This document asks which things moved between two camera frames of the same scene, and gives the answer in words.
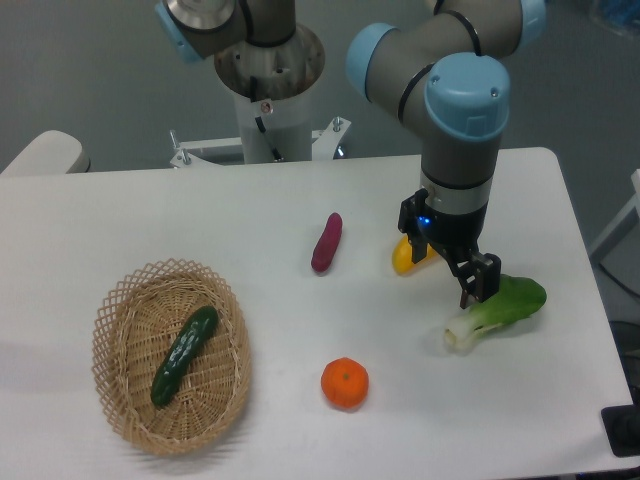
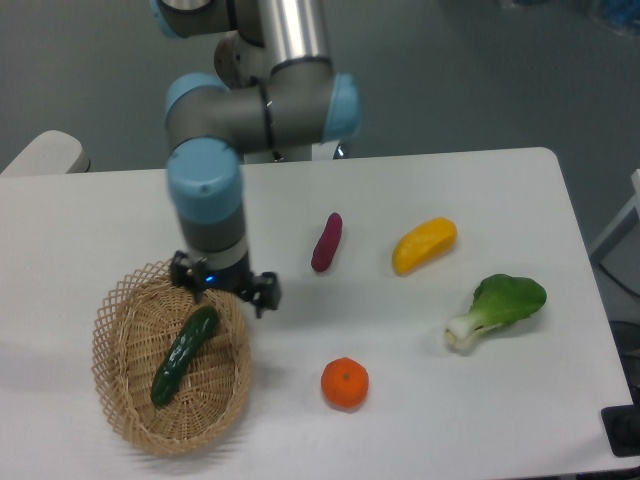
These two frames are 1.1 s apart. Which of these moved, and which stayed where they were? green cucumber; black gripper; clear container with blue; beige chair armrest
Moved: black gripper
Stayed: beige chair armrest; green cucumber; clear container with blue
